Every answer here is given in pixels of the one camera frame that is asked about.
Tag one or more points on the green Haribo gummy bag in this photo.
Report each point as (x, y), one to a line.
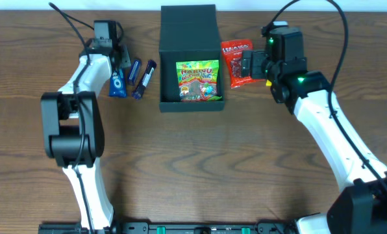
(198, 80)

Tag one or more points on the blue Oreo cookie pack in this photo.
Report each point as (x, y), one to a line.
(117, 87)

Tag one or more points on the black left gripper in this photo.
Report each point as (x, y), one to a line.
(124, 57)

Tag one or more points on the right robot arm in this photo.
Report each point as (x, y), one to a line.
(361, 206)

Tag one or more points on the dark green open box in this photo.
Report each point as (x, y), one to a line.
(188, 33)

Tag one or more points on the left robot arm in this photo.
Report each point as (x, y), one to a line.
(74, 135)

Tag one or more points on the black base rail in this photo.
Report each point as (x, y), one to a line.
(198, 228)

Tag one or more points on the dark blue snack bar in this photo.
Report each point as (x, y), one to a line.
(144, 81)

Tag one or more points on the red Hacks candy bag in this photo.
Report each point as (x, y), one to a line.
(232, 53)

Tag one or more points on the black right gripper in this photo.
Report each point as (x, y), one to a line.
(246, 64)

